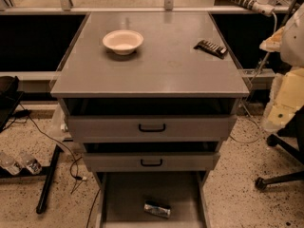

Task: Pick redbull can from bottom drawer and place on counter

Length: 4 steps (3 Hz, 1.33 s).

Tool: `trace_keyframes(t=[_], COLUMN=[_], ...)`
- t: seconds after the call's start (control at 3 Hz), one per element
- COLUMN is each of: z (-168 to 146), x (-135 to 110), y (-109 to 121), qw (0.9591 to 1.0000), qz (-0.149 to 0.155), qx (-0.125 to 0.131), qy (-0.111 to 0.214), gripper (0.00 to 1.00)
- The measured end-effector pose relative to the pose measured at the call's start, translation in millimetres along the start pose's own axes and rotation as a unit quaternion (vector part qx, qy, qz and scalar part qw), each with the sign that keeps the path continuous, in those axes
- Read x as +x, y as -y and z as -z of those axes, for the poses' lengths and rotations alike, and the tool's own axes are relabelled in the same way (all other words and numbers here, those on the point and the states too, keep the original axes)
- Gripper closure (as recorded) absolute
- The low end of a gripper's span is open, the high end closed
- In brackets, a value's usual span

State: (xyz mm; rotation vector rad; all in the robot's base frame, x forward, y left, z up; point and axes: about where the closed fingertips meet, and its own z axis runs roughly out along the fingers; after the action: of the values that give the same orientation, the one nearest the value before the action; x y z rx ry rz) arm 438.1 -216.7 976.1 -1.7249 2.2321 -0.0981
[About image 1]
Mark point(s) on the redbull can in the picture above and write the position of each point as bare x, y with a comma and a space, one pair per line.
157, 209

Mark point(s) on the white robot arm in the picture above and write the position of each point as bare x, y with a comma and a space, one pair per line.
287, 91

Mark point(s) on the grey drawer cabinet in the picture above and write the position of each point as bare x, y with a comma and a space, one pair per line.
164, 76

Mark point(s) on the grey middle drawer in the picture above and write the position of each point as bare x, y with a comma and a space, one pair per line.
150, 156

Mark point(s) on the grey drawer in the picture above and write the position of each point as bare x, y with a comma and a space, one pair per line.
150, 156
123, 196
179, 128

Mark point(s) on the grey top drawer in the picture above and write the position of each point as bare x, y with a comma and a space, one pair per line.
179, 128

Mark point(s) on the grey bottom drawer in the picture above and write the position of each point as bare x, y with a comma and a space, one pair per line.
123, 196

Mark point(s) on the white bowl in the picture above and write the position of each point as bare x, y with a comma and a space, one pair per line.
123, 42

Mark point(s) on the clear water bottle right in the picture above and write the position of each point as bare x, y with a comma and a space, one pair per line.
31, 163

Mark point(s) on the clear water bottle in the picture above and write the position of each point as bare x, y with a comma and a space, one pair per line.
31, 163
10, 164

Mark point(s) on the black office chair base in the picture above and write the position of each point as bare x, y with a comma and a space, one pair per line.
290, 158

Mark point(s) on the white power strip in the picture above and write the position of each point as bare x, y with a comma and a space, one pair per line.
259, 6

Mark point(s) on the clear water bottle left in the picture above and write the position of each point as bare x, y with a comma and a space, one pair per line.
10, 164

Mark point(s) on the black top drawer handle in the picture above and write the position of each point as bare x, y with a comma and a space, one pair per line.
152, 128

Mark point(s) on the black drawer handle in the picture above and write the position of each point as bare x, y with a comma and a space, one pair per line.
152, 128
151, 163

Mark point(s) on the black middle drawer handle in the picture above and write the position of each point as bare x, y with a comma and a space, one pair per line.
151, 163

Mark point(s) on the black stand frame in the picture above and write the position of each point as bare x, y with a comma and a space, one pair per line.
47, 174

